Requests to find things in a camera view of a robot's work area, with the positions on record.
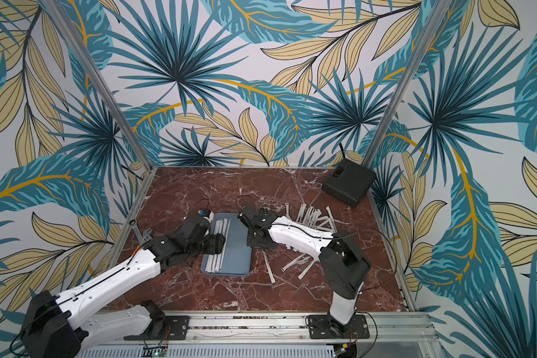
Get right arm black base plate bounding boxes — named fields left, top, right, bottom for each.
left=305, top=314, right=370, bottom=340

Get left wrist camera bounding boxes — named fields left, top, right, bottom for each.
left=198, top=209, right=213, bottom=221

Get aluminium frame post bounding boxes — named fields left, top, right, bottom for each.
left=361, top=0, right=451, bottom=169
left=43, top=0, right=153, bottom=172

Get orange handled adjustable wrench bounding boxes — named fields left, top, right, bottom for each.
left=129, top=219, right=153, bottom=256

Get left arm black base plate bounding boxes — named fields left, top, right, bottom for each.
left=138, top=315, right=189, bottom=341

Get left aluminium frame post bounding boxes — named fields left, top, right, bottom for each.
left=43, top=0, right=153, bottom=172

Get long white wrapped straw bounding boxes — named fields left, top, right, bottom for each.
left=262, top=250, right=276, bottom=284

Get green circuit board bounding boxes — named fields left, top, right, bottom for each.
left=141, top=346, right=168, bottom=358

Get blue plastic storage tray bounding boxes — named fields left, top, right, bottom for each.
left=201, top=213, right=252, bottom=277

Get right aluminium frame post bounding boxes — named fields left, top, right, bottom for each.
left=361, top=0, right=451, bottom=169

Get black box with antenna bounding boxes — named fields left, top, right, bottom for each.
left=322, top=144, right=377, bottom=207

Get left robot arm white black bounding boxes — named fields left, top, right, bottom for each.
left=18, top=209, right=225, bottom=357

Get aluminium front rail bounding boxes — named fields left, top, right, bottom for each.
left=79, top=311, right=445, bottom=357

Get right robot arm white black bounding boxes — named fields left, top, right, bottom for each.
left=237, top=206, right=371, bottom=326

